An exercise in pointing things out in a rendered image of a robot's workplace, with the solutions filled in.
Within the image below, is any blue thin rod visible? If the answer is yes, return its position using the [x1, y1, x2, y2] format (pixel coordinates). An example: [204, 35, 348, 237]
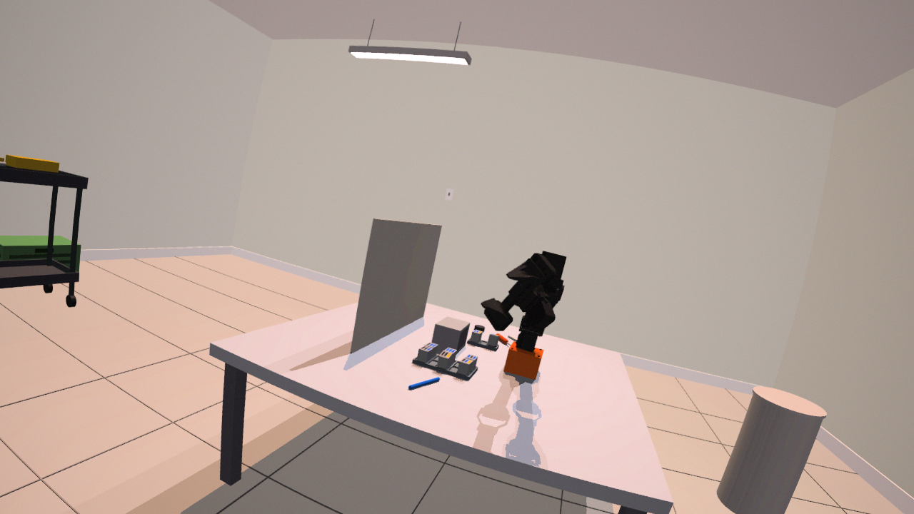
[408, 377, 440, 389]

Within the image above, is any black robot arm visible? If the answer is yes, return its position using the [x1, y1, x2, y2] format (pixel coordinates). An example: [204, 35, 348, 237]
[516, 251, 566, 352]

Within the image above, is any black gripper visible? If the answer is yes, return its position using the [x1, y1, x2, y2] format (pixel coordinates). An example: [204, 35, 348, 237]
[481, 253, 556, 331]

